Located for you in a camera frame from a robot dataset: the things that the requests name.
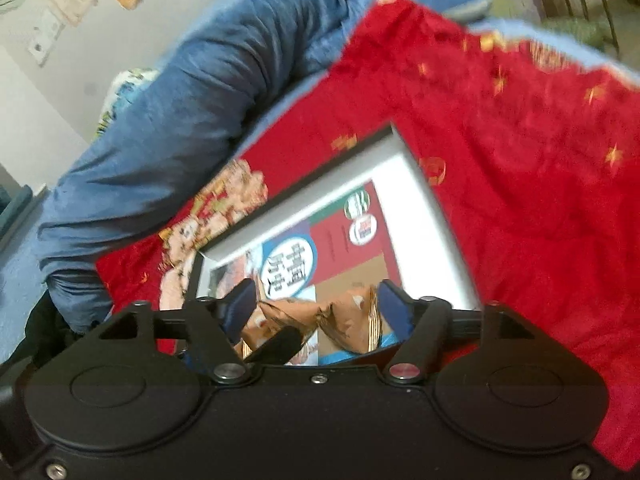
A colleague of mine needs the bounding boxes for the colourful cover textbook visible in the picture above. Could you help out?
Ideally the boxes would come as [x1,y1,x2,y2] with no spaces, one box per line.
[207,180,403,367]

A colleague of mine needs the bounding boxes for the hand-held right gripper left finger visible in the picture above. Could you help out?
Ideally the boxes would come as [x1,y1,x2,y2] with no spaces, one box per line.
[95,279,257,384]

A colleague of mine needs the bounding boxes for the blue quilt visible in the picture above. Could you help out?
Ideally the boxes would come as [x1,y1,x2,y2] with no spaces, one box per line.
[37,0,492,336]

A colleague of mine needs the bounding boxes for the colourful book with white cover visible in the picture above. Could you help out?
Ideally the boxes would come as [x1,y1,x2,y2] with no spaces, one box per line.
[196,122,484,312]

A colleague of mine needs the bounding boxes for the green chair cushion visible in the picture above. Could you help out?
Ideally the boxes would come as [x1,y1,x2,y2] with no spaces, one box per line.
[542,17,615,50]

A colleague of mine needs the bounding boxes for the brown snack packet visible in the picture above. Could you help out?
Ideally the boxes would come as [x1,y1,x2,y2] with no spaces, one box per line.
[242,285,401,361]

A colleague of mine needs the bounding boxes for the white wall paper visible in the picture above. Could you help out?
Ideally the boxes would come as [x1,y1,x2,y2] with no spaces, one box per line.
[27,10,67,67]

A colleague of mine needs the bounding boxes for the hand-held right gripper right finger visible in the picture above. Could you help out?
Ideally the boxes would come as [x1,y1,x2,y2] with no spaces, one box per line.
[378,279,539,382]

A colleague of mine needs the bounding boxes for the cartoon print pillow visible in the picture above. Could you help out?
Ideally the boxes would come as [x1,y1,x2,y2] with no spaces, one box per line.
[97,67,162,137]

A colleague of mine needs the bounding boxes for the dark cloth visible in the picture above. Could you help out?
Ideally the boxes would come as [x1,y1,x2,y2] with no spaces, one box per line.
[20,290,77,353]

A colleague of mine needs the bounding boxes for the red patterned blanket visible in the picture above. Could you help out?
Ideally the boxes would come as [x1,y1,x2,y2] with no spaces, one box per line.
[95,0,640,472]

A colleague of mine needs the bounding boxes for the teal furniture edge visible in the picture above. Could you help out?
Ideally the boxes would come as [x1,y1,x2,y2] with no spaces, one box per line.
[0,184,37,242]

